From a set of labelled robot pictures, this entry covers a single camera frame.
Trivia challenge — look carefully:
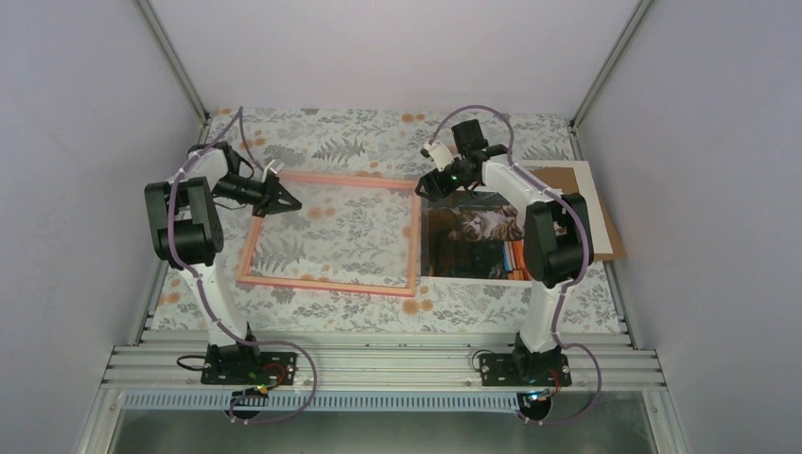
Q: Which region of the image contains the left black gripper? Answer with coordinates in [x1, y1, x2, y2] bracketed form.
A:
[212, 174, 302, 218]

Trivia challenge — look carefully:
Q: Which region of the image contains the cat and books photo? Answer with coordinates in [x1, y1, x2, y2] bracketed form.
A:
[421, 190, 532, 282]

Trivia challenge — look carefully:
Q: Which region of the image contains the pink wooden picture frame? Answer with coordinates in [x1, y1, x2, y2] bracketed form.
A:
[236, 171, 424, 298]

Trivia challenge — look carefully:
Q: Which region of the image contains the brown cardboard backing board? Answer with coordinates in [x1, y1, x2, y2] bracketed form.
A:
[520, 160, 627, 261]

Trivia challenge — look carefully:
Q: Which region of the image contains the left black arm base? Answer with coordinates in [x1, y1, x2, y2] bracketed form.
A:
[200, 347, 298, 420]

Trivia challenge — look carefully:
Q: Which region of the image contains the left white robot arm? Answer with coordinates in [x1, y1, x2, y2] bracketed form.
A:
[144, 141, 303, 383]

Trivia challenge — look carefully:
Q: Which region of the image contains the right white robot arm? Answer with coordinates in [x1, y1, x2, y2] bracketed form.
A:
[415, 120, 593, 385]

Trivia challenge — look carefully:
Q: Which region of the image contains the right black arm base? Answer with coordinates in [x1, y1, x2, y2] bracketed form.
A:
[471, 346, 572, 422]

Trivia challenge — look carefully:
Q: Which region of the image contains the floral patterned table mat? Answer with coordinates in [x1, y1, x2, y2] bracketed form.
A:
[153, 107, 621, 335]

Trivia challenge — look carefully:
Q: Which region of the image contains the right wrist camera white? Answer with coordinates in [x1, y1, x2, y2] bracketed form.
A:
[421, 140, 455, 171]

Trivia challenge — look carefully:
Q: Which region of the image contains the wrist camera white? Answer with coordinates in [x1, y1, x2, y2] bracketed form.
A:
[421, 140, 455, 171]
[262, 159, 285, 180]

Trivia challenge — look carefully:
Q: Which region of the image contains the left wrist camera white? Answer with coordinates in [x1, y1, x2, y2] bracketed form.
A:
[262, 159, 285, 180]

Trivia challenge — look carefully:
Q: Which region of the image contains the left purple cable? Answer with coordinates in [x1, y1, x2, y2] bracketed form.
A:
[165, 106, 320, 428]

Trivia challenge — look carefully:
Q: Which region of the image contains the aluminium mounting rail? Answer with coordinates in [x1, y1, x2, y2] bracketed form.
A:
[101, 330, 667, 392]

